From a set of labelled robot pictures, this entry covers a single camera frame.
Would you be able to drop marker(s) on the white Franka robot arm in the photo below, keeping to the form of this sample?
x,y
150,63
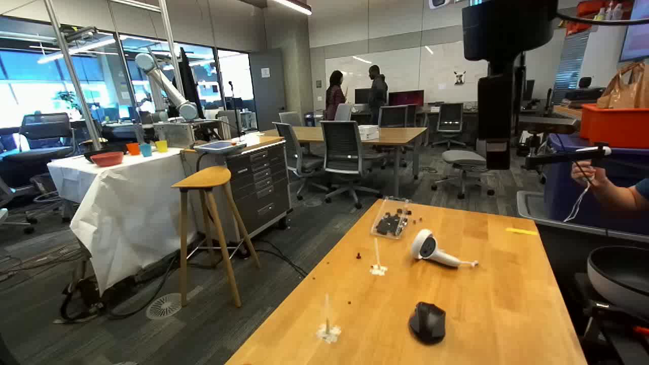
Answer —
x,y
508,27

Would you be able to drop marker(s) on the black office chair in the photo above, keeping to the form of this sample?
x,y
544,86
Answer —
x,y
393,116
448,118

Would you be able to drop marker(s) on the yellow cup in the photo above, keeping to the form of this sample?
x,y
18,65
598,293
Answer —
x,y
160,147

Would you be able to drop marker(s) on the operator hand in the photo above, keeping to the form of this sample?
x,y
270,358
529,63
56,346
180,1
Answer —
x,y
588,176

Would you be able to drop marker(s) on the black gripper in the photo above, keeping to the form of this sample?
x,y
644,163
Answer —
x,y
493,103

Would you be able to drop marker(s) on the white VR controller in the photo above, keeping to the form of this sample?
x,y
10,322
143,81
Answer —
x,y
427,246

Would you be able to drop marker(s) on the grey background robot arm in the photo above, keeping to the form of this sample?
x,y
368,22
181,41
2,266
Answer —
x,y
164,85

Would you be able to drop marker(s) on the person in dark jacket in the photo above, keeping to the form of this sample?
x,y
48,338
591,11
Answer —
x,y
377,93

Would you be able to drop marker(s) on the wooden bar stool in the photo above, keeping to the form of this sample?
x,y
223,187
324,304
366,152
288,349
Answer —
x,y
203,180

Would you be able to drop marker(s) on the orange cup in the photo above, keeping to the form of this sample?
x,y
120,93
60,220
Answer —
x,y
132,149

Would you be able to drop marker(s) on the grey metal pole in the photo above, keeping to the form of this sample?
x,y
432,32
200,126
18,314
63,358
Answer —
x,y
72,73

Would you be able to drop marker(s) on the white tablecloth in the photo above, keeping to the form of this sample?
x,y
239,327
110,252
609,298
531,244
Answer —
x,y
128,203

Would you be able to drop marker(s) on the person in dark red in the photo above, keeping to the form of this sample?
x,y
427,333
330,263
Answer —
x,y
335,98

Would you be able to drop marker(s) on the grey drawer cabinet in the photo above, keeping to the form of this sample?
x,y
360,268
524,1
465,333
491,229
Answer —
x,y
261,185

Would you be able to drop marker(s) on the black round pan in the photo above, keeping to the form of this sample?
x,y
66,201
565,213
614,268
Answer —
x,y
619,277

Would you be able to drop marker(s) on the brown paper bag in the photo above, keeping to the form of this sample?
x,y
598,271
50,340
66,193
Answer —
x,y
630,89

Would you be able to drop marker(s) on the grey round stool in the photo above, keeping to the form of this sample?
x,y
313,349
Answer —
x,y
465,158

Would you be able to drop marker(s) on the black bar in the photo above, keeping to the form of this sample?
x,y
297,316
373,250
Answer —
x,y
561,158

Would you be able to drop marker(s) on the blue cup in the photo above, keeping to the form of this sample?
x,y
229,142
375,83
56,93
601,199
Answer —
x,y
146,152

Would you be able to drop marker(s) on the operator forearm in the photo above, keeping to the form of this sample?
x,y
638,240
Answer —
x,y
621,195

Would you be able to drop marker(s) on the orange plastic bin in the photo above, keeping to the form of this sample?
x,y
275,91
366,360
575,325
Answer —
x,y
616,126

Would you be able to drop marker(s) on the long wooden desk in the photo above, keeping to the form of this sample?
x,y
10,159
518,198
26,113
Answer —
x,y
399,136

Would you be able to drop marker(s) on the red bowl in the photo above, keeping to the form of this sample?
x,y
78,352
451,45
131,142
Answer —
x,y
106,159

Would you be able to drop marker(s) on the clear bag of black screws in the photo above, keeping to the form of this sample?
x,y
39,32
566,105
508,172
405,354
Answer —
x,y
393,224

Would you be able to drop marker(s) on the grey mesh office chair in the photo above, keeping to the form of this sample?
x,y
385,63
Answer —
x,y
341,149
291,145

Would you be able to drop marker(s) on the black computer mouse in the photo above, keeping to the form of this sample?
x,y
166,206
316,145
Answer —
x,y
427,324

